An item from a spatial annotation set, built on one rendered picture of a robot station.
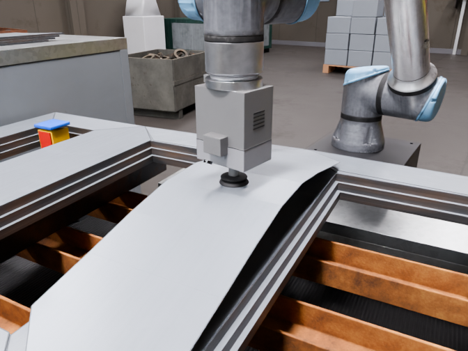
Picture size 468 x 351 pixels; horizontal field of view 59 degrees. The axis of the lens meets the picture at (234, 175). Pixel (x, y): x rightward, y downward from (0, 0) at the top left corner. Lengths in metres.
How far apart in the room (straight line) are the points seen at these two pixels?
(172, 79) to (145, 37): 5.02
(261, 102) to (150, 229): 0.21
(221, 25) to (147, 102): 4.10
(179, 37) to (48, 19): 2.90
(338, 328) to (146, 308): 0.35
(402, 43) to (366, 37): 6.58
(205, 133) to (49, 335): 0.30
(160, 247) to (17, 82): 0.91
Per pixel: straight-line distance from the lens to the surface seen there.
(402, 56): 1.06
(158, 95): 4.50
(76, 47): 1.44
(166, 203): 0.55
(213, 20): 0.51
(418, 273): 0.85
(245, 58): 0.51
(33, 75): 1.34
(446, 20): 11.99
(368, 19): 7.59
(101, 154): 0.93
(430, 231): 1.05
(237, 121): 0.52
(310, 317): 0.70
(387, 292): 0.79
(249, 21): 0.51
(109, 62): 1.55
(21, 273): 1.16
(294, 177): 0.62
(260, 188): 0.57
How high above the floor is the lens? 1.16
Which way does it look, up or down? 23 degrees down
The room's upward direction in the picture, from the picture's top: straight up
